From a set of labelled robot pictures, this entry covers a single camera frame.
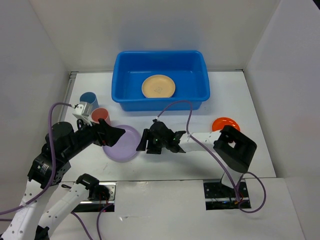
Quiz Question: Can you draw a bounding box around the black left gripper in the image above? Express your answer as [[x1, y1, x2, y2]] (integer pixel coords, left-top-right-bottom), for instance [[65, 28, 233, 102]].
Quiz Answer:
[[65, 114, 126, 159]]

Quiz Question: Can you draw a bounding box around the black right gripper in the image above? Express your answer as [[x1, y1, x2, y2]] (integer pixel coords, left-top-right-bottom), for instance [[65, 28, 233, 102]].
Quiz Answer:
[[136, 127, 168, 154]]

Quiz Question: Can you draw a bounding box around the purple plate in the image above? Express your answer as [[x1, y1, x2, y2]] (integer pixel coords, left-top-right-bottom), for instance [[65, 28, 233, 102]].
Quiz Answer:
[[102, 124, 141, 163]]

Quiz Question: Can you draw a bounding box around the yellow plate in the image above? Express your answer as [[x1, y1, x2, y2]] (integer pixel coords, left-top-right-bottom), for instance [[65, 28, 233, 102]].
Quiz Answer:
[[141, 74, 176, 98]]

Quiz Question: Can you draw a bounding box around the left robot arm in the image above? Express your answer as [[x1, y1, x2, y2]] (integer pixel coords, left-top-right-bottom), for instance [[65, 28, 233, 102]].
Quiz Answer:
[[0, 119, 126, 240]]

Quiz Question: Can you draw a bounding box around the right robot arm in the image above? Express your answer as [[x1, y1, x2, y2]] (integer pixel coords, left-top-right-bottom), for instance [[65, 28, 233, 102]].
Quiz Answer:
[[136, 120, 257, 197]]

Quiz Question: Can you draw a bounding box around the blue plastic bin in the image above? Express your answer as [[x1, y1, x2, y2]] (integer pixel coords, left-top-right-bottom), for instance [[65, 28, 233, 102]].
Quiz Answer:
[[111, 50, 211, 112]]

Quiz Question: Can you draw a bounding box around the salmon pink cup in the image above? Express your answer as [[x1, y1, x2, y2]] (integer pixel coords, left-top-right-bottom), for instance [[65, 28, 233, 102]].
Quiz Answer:
[[91, 107, 111, 125]]

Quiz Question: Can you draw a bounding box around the blue cup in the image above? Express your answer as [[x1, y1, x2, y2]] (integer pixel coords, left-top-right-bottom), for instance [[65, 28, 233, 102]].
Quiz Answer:
[[79, 92, 99, 109]]

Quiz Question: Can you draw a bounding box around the orange plate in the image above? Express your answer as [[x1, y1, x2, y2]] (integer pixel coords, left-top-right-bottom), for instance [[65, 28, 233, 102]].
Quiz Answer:
[[211, 117, 241, 132]]

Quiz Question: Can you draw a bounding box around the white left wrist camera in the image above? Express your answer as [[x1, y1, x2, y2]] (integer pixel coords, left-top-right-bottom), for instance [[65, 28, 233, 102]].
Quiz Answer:
[[72, 101, 93, 126]]

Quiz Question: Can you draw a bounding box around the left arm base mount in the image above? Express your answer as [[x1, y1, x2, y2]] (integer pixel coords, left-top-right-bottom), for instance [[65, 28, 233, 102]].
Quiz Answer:
[[73, 182, 117, 213]]

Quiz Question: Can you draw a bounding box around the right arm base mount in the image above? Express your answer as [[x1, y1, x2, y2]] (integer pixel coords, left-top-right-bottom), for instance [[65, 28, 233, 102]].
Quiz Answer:
[[203, 180, 251, 211]]

